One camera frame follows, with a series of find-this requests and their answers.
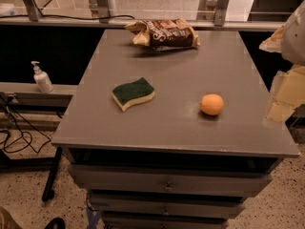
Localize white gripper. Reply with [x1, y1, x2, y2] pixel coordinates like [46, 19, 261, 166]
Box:
[259, 1, 305, 122]

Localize green and yellow sponge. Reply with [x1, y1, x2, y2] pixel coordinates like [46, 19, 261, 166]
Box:
[112, 77, 155, 112]

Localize orange fruit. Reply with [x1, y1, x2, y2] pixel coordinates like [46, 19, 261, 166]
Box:
[200, 94, 224, 115]

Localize brown chip bag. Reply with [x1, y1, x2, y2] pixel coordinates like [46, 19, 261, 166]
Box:
[125, 18, 200, 51]

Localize grey drawer cabinet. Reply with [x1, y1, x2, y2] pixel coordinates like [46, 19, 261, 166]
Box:
[51, 28, 301, 229]

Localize bottom grey drawer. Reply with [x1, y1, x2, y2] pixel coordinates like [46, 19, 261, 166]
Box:
[102, 212, 228, 229]

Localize grey drawer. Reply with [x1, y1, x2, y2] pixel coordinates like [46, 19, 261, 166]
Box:
[68, 164, 272, 198]
[102, 212, 228, 229]
[90, 194, 244, 219]

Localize top grey drawer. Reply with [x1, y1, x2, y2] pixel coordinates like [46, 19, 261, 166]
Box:
[68, 164, 272, 198]

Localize middle grey drawer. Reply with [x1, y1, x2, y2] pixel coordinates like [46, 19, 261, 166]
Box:
[90, 194, 244, 219]

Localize white pump bottle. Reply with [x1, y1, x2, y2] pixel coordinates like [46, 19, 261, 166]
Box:
[31, 61, 53, 93]

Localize black metal leg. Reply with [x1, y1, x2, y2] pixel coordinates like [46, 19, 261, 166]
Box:
[42, 147, 62, 202]

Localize black shoe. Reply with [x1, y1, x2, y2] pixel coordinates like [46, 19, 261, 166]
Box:
[45, 218, 66, 229]

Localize metal frame post middle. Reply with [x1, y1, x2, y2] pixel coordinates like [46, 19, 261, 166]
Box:
[89, 0, 117, 24]

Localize metal frame post left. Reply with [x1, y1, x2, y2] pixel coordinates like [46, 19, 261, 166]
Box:
[23, 0, 42, 22]

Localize black cable on ledge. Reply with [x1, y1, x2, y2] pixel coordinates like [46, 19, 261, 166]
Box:
[0, 13, 136, 21]

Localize black floor cables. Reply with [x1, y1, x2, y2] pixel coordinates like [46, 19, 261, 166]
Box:
[0, 93, 65, 155]

